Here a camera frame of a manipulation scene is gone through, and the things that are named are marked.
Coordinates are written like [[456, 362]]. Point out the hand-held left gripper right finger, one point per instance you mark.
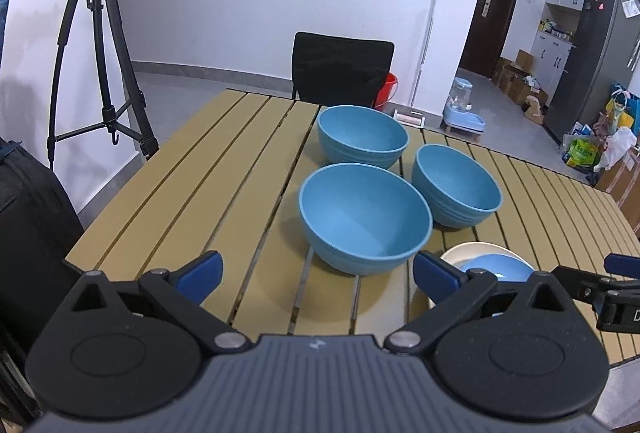
[[435, 280]]

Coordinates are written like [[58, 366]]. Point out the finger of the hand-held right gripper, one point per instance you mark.
[[577, 283], [622, 265]]

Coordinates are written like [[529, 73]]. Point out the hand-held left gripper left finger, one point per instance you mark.
[[202, 278]]

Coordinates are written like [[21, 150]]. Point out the cream plate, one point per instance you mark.
[[462, 252]]

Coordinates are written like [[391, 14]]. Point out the blue plate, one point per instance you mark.
[[505, 267]]

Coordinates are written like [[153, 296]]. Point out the blue bowl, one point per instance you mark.
[[362, 213], [362, 133], [455, 183]]

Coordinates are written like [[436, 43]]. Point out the large cardboard box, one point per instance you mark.
[[627, 188]]

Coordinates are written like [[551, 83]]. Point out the green plastic bag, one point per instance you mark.
[[584, 153]]

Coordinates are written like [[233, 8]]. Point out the white plastic bag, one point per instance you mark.
[[620, 145]]

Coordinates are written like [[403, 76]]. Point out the blue shopping bag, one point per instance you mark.
[[627, 105]]

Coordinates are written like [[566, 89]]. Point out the white sponge mop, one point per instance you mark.
[[409, 117]]

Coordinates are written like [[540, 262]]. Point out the blue pet water feeder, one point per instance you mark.
[[462, 115]]

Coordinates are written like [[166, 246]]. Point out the black fabric bag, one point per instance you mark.
[[30, 238]]

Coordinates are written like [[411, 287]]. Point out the red plastic bucket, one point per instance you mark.
[[387, 88]]

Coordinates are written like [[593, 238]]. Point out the grey refrigerator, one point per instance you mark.
[[590, 63]]

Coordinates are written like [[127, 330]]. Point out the low cardboard box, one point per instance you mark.
[[515, 85]]

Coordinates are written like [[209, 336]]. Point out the white floor cabinet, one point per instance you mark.
[[552, 55]]

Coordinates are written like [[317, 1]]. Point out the small open cardboard box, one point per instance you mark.
[[525, 59]]

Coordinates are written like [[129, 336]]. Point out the black folding chair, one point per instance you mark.
[[340, 68]]

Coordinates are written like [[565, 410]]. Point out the dark brown door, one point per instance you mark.
[[492, 3]]

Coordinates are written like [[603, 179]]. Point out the black camera tripod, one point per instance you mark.
[[106, 103]]

